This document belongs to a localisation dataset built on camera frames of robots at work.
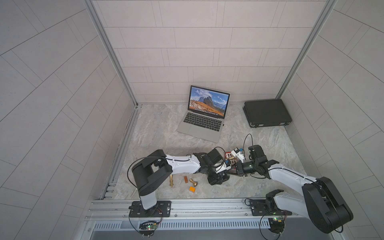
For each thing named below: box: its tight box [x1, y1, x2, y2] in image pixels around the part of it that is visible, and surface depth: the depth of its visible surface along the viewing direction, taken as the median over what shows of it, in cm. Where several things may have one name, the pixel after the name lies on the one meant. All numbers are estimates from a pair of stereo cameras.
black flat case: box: [242, 98, 293, 128], surface depth 106 cm
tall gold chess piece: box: [169, 174, 174, 188], surface depth 80 cm
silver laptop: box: [176, 85, 231, 143], surface depth 107 cm
